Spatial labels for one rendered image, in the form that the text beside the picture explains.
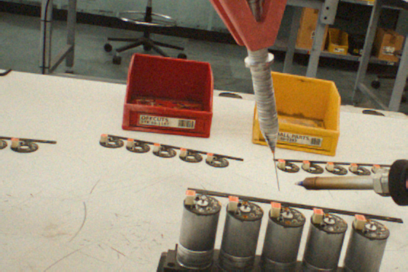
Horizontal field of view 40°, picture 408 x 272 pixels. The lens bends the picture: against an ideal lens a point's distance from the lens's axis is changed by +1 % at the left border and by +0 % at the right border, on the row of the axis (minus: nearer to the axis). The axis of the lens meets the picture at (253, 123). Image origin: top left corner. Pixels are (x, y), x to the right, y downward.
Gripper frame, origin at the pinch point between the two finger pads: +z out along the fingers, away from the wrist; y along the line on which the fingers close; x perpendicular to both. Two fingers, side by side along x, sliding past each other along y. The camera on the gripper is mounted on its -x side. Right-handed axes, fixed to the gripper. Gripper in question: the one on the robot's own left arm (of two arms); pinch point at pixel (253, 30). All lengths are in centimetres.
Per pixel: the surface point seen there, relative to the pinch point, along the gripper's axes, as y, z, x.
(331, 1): 195, 66, -126
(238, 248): 1.0, 14.1, 2.9
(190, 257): 2.3, 14.4, 5.8
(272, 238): 0.3, 13.9, 0.7
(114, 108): 38.1, 17.9, 3.4
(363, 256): -2.5, 15.9, -4.2
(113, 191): 17.2, 16.5, 8.1
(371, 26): 240, 103, -180
